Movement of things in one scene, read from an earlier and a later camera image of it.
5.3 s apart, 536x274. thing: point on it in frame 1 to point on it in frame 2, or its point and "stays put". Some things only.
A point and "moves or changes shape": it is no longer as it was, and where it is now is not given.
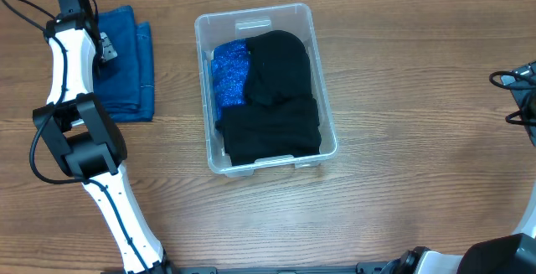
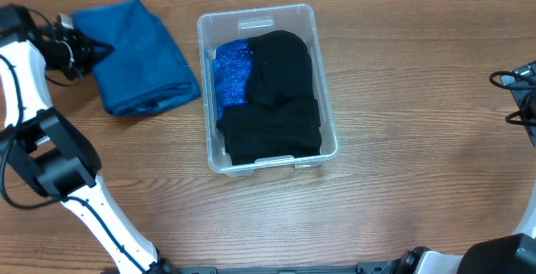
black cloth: x=254 y=133 stays put
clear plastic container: x=265 y=97 stays put
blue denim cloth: x=125 y=84 moves or changes shape
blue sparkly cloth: x=229 y=69 stays put
